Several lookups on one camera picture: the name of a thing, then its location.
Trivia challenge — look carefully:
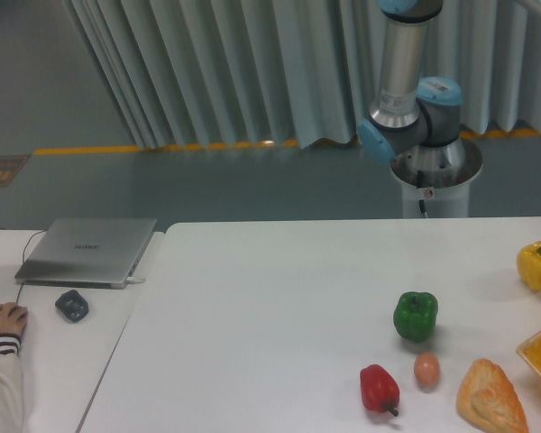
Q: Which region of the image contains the person's hand on mouse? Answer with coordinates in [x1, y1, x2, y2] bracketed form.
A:
[0, 302, 27, 338]

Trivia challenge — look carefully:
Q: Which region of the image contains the triangular golden bread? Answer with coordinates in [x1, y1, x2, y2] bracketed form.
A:
[456, 358, 529, 433]

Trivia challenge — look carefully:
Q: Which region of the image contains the black computer mouse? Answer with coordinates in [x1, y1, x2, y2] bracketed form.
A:
[19, 309, 29, 339]

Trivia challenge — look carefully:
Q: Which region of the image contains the white striped sleeve forearm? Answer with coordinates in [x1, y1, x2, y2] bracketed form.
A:
[0, 334, 24, 432]

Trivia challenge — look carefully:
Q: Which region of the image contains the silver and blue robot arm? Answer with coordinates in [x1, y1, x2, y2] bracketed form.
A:
[357, 1, 541, 162]

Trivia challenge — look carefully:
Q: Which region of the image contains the small dark grey controller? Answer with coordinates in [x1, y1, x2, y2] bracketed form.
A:
[55, 290, 89, 323]

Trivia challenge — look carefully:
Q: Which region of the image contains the silver closed laptop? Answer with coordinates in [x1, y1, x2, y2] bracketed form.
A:
[14, 218, 156, 290]

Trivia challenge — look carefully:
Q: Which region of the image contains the pale green pleated curtain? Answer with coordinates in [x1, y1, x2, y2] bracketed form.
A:
[69, 1, 541, 149]

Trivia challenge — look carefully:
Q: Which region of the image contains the red bell pepper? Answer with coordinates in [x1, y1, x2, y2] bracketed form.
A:
[360, 364, 400, 417]

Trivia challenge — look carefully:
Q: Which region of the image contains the green bell pepper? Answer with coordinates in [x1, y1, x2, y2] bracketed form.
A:
[393, 291, 438, 343]

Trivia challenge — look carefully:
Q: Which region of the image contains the brown egg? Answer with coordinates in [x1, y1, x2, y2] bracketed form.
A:
[414, 352, 441, 388]

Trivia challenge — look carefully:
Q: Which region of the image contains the yellow bell pepper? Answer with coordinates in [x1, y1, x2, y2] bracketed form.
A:
[516, 241, 541, 291]

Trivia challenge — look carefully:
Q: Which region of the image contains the black mouse cable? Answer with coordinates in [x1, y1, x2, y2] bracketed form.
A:
[0, 227, 48, 305]

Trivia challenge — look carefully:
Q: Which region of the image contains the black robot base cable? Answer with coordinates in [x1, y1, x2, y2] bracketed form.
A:
[416, 170, 429, 219]

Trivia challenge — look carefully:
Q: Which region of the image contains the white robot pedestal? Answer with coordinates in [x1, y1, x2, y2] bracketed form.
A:
[390, 138, 482, 218]

